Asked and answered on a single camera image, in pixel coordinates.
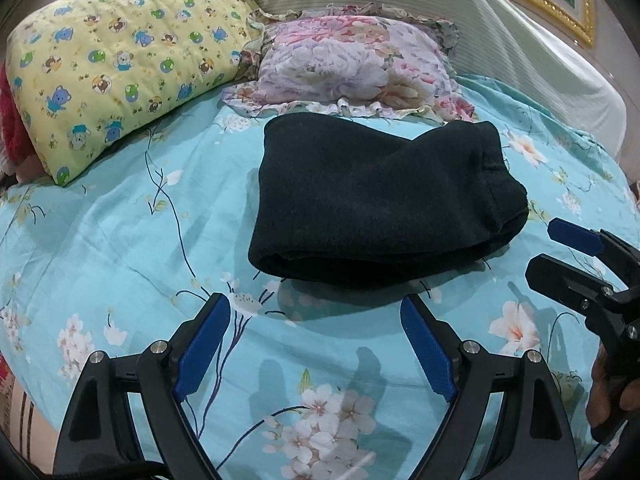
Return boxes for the black pants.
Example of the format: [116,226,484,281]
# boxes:
[248,113,528,290]

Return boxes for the person's right hand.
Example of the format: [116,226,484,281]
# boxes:
[586,344,640,428]

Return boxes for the turquoise floral bed sheet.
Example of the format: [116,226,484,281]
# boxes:
[1,76,639,479]

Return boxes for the white striped headboard cover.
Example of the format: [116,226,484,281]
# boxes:
[255,0,627,156]

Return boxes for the purple pink floral pillow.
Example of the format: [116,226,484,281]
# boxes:
[221,2,475,125]

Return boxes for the red fuzzy cloth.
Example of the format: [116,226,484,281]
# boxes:
[1,64,35,166]

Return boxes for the yellow cartoon print pillow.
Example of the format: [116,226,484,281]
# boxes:
[6,0,258,186]

